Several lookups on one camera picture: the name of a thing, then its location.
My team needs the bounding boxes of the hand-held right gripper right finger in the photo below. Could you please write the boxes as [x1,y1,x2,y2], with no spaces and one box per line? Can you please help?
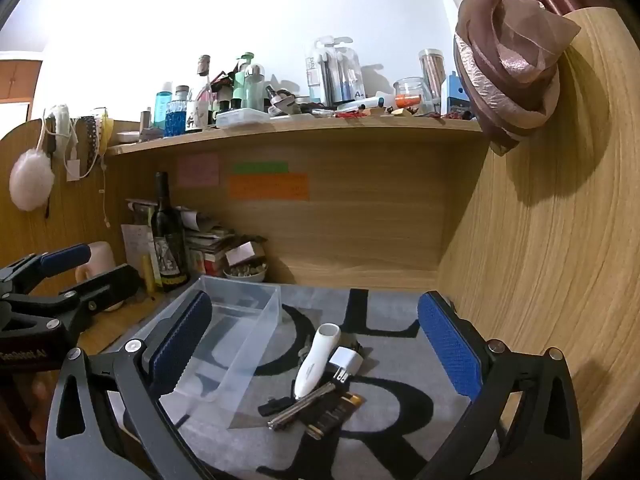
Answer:
[415,290,585,480]

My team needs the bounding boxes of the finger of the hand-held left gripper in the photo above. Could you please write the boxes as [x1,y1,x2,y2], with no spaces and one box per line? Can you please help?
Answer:
[0,243,93,298]
[46,263,143,335]

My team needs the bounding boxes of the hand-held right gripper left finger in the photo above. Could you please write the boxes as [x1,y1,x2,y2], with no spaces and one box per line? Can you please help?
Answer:
[44,289,214,480]

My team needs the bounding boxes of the clear plastic container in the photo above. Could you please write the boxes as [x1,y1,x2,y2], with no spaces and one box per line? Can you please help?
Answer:
[117,275,283,403]

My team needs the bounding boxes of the white plug adapter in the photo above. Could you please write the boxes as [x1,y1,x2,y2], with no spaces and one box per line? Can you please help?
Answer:
[327,345,363,386]

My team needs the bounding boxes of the silver metal tool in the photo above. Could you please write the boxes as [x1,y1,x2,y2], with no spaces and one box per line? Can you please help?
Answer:
[267,382,336,432]

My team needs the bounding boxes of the white handheld massager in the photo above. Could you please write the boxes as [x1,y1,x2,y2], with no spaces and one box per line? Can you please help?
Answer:
[292,323,342,401]

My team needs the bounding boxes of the beige rounded container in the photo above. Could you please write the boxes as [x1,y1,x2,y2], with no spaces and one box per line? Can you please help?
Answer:
[75,241,126,311]

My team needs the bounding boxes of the white handwritten note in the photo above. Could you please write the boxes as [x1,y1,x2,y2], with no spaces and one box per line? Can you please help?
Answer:
[121,224,153,281]

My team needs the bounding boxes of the dark wine bottle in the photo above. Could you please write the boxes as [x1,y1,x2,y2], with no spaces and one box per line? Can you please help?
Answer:
[150,171,191,293]

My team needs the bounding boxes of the white powder puff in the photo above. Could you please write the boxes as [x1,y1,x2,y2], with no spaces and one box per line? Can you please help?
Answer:
[9,147,55,212]

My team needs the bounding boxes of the red box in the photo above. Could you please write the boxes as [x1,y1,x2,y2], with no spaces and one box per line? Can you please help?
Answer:
[192,250,224,277]

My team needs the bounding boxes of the grey mat with black letters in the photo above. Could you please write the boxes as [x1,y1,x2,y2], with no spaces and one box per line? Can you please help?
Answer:
[120,280,506,480]

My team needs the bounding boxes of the bowl of small stones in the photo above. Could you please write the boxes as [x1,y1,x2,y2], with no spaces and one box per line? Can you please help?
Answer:
[223,262,268,283]

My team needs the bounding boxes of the white folded card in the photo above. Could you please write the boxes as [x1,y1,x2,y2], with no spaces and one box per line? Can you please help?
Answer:
[225,242,266,268]

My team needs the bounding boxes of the stack of books and papers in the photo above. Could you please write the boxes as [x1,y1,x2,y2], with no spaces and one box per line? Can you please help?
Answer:
[175,204,237,278]

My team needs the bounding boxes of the black lace headband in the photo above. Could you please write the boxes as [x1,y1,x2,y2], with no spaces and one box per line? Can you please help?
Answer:
[81,116,99,177]

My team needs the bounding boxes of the white fluffy scrunchie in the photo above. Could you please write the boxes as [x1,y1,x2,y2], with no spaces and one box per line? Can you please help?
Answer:
[46,104,72,139]

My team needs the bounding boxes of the pink sticky note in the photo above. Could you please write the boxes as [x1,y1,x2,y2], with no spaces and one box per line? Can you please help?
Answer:
[177,154,221,188]

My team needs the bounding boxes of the blue liquid bottle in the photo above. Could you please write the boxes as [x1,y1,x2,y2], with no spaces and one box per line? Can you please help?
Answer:
[152,82,174,137]

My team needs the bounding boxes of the blue glass cup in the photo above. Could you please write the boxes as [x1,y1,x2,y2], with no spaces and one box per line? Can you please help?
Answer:
[165,100,189,137]

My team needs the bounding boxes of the orange sticky note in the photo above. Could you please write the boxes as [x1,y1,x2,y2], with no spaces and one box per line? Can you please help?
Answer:
[229,174,309,201]

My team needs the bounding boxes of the white printed mug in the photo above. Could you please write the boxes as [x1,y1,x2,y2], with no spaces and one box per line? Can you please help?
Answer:
[186,100,210,134]

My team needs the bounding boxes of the green sticky note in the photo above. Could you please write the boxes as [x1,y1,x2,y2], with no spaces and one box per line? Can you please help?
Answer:
[234,161,290,175]

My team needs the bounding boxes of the white plastic box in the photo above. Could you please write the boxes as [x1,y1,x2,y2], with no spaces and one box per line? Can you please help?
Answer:
[216,108,271,129]

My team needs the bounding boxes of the clear bottle with cork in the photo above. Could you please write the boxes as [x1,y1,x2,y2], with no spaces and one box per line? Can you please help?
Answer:
[196,55,212,103]

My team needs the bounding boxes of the wooden desk shelf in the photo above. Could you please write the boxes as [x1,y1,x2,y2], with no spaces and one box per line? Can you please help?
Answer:
[105,115,486,157]

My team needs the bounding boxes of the green pump bottle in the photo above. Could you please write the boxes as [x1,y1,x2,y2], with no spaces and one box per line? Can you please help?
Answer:
[232,52,256,111]

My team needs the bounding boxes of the mint green bottle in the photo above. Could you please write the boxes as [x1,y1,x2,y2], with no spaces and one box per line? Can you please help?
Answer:
[244,64,265,111]

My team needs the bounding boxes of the small microscope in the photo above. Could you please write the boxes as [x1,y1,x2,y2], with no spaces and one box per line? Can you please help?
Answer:
[265,85,302,117]

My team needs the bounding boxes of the blue pencil sharpener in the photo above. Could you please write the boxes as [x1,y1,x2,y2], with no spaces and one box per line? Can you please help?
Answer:
[446,72,471,114]

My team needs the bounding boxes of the glass jar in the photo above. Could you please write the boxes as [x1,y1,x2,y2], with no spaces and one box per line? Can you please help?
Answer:
[393,77,434,112]

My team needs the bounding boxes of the white marker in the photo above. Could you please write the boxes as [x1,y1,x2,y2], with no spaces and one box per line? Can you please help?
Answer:
[344,95,386,112]

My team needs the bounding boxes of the clear pencil cylinder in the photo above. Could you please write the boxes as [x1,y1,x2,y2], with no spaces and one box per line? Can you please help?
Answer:
[419,49,446,113]

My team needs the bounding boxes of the brown pink scarf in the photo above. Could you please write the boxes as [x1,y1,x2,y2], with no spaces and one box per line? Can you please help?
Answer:
[395,0,583,157]

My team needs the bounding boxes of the pen blister packs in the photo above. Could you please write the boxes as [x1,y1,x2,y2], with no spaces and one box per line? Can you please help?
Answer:
[306,36,367,107]

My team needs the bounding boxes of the white charging cable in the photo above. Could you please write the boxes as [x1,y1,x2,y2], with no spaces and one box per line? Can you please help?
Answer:
[99,157,112,227]

